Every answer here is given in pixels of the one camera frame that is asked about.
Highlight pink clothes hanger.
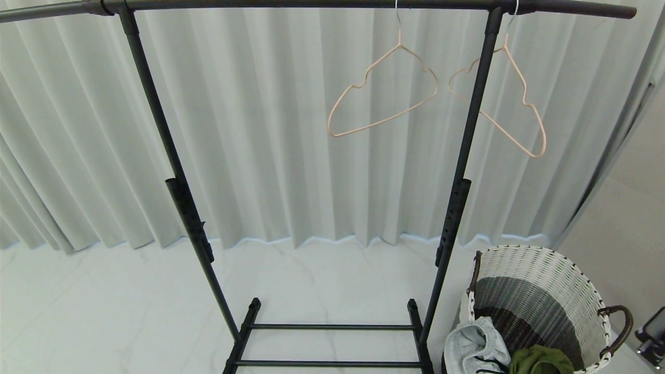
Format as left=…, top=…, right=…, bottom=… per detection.
left=448, top=0, right=547, bottom=158
left=327, top=0, right=438, bottom=138

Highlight green long-sleeved shirt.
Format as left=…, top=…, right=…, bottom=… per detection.
left=508, top=344, right=575, bottom=374

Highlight pale grey shorts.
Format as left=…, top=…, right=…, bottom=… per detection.
left=444, top=317, right=512, bottom=374

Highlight white laundry basket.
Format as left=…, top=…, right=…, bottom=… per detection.
left=442, top=245, right=634, bottom=374

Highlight white curtain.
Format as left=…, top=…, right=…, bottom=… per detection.
left=0, top=0, right=665, bottom=255

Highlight black clothes rack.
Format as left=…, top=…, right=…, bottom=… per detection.
left=0, top=0, right=637, bottom=374

